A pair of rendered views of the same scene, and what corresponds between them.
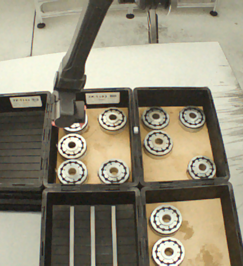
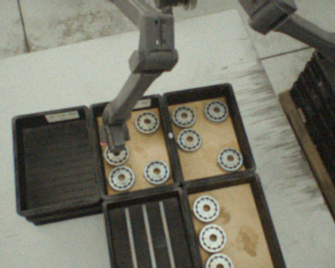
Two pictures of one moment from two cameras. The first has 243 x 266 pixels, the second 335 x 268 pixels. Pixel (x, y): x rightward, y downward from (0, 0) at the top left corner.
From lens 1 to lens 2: 0.53 m
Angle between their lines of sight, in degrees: 13
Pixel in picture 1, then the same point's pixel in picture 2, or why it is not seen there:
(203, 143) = (228, 134)
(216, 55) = (235, 27)
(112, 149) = (151, 149)
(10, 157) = (58, 171)
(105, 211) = (154, 207)
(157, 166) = (191, 160)
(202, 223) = (237, 207)
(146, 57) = not seen: hidden behind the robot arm
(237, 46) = not seen: outside the picture
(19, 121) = (57, 134)
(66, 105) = (118, 138)
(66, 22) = not seen: outside the picture
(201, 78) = (221, 57)
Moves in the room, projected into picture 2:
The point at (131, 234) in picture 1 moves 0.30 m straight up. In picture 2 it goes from (179, 224) to (185, 206)
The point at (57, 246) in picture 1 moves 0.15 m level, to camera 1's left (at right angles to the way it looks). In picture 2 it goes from (120, 247) to (79, 254)
